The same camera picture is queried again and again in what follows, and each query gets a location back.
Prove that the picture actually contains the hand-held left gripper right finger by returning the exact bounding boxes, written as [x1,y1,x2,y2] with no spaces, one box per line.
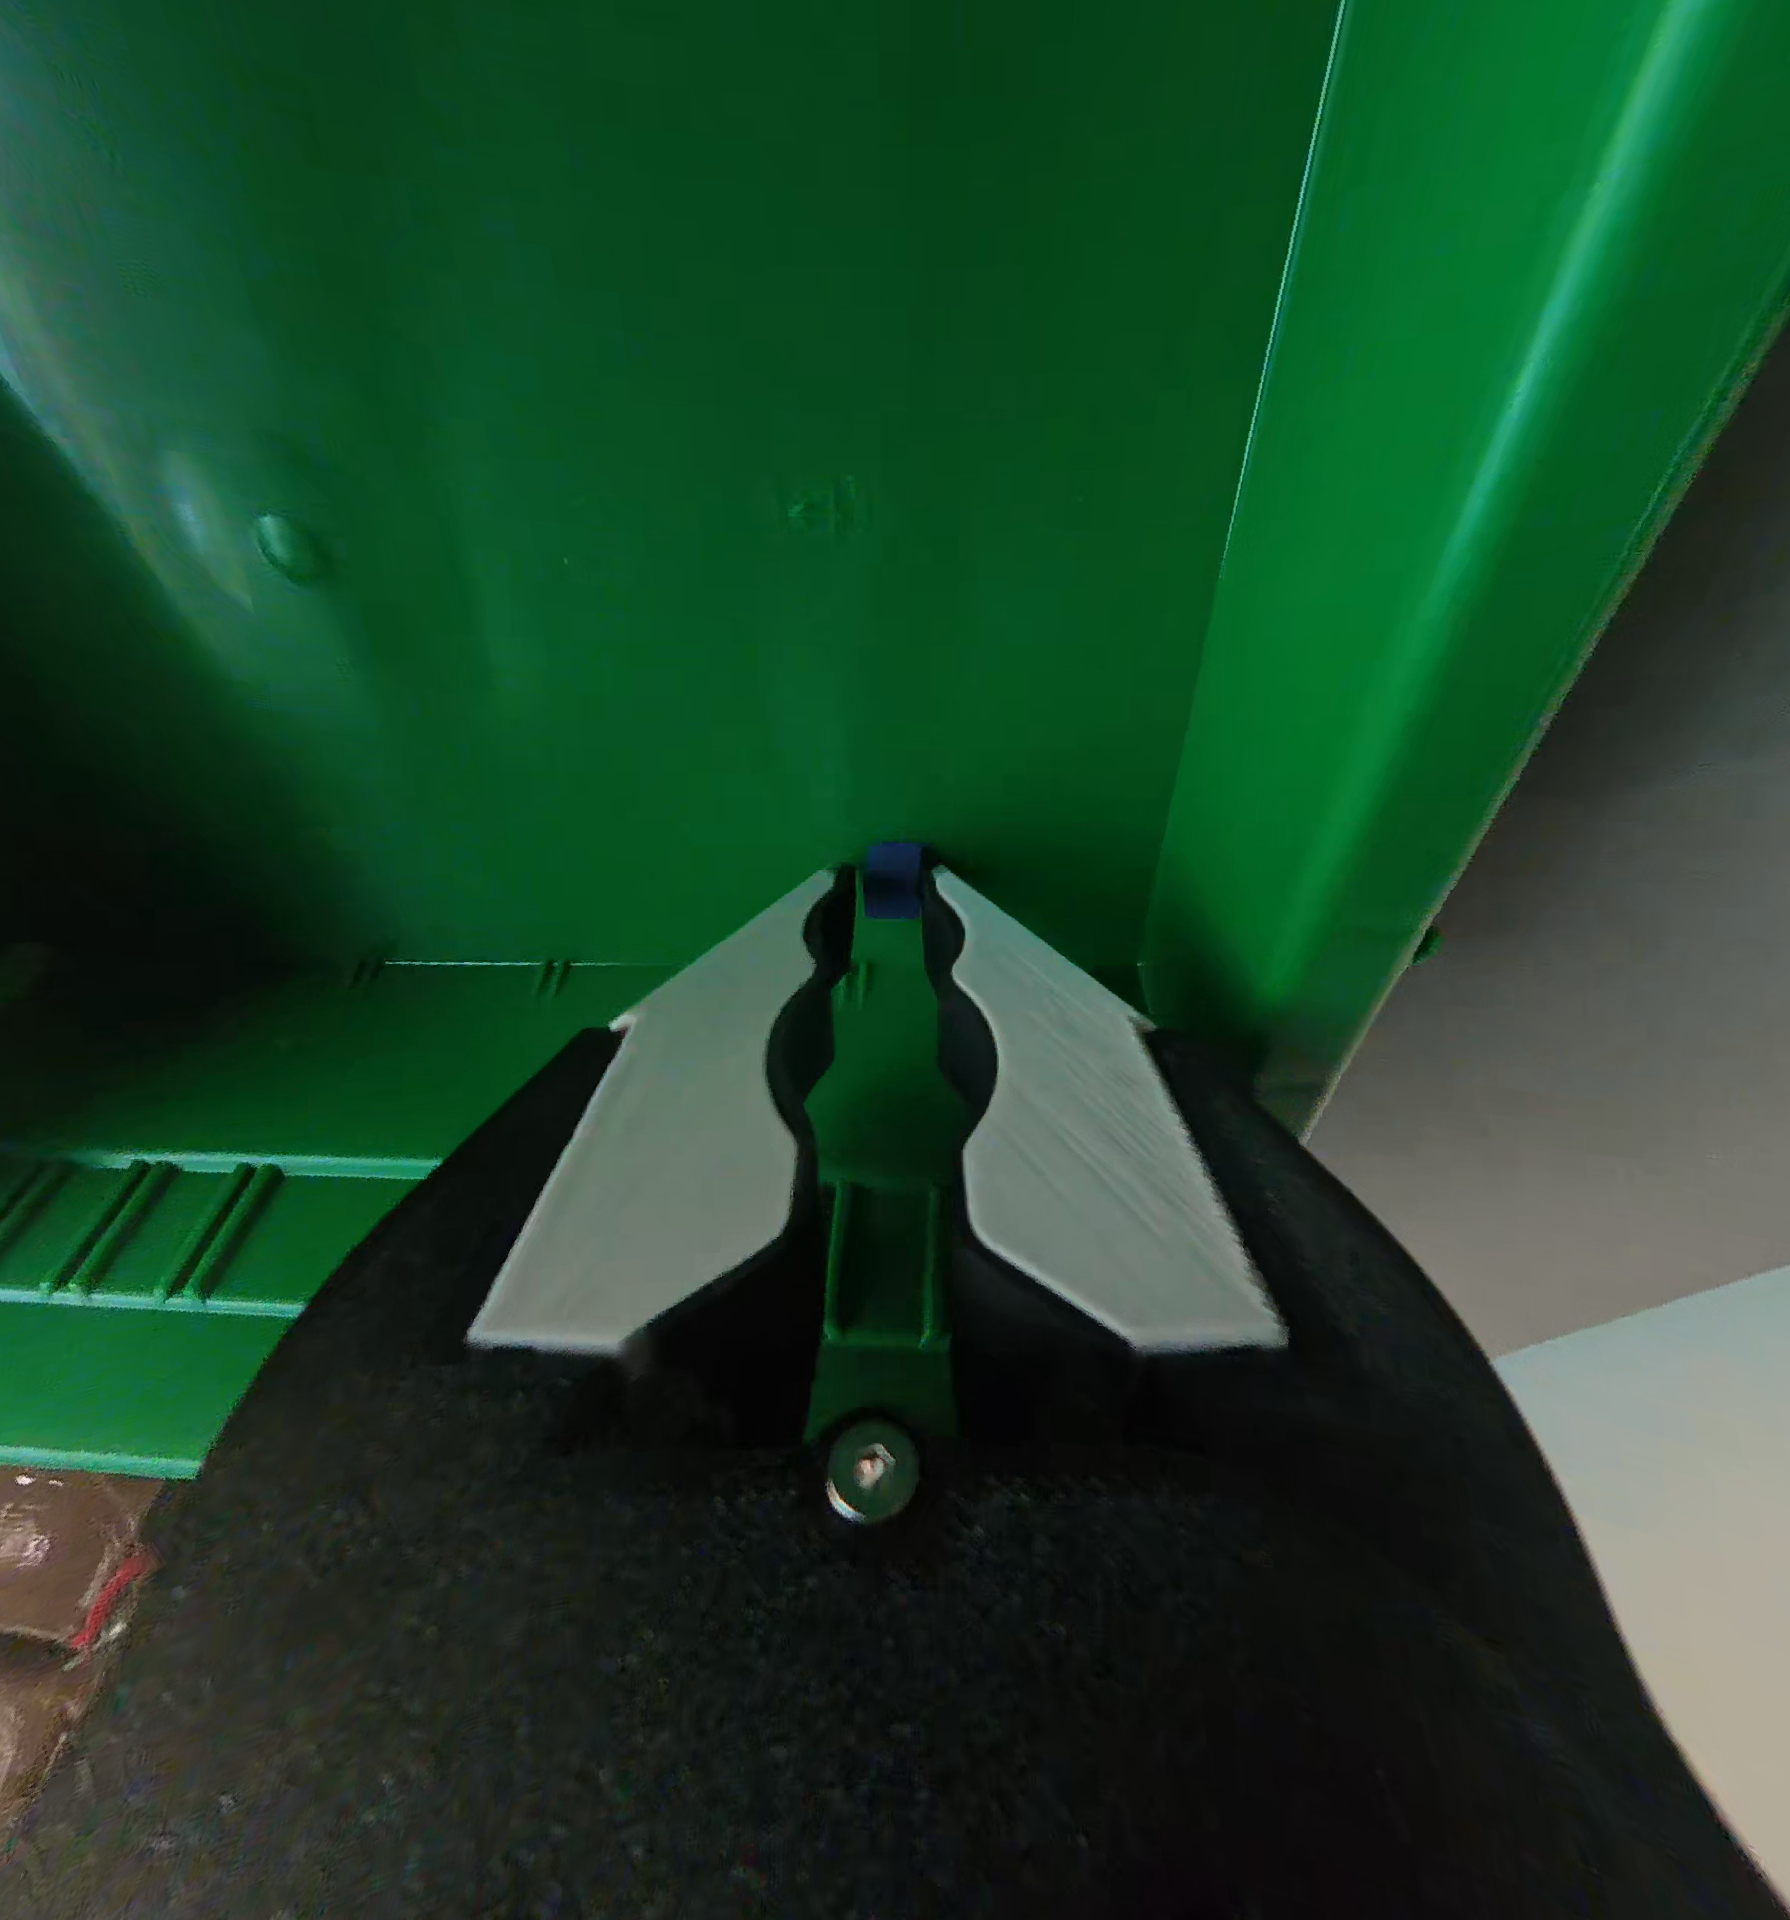
[927,869,1292,1361]

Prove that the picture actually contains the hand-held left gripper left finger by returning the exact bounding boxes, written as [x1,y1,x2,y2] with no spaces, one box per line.
[468,869,856,1361]

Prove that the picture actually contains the green plastic bin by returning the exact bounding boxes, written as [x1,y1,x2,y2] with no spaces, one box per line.
[0,0,1790,1479]

